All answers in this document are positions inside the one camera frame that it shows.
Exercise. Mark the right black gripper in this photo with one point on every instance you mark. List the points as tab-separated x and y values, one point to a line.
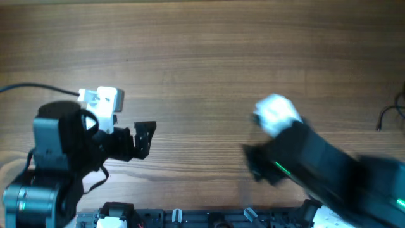
264	155

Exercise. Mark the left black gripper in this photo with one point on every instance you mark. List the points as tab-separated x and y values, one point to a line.
130	143

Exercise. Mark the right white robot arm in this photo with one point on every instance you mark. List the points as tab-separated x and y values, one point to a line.
366	191

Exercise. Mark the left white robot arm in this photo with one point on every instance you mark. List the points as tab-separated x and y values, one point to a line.
65	152

